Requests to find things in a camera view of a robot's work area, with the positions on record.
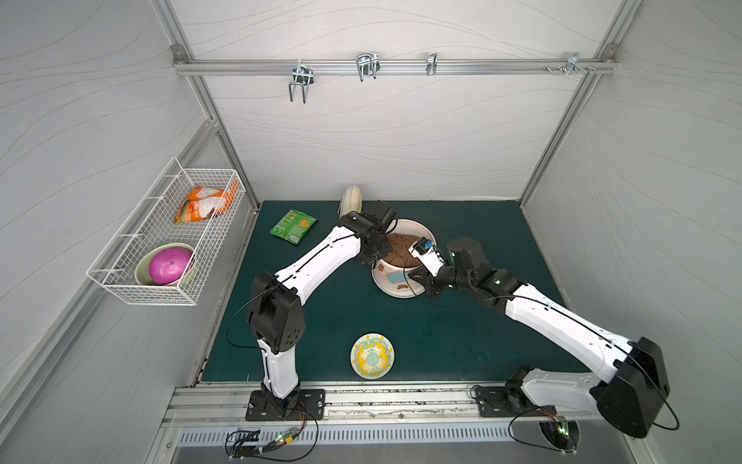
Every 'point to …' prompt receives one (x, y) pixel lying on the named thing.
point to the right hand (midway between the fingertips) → (411, 270)
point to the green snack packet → (293, 225)
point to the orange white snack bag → (204, 203)
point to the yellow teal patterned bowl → (372, 356)
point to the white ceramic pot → (391, 275)
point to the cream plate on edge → (352, 201)
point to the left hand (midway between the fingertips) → (386, 254)
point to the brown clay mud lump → (400, 254)
